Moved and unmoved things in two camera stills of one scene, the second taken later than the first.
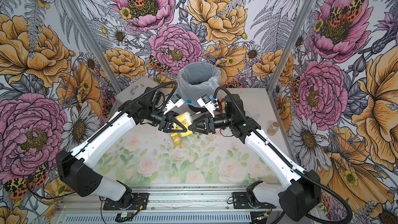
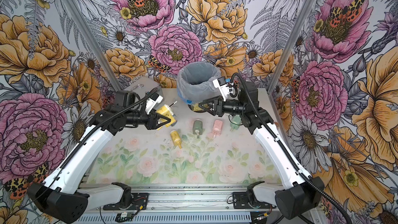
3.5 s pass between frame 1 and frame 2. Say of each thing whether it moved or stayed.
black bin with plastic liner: stayed
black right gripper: moved
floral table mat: stayed
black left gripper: moved
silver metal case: stayed
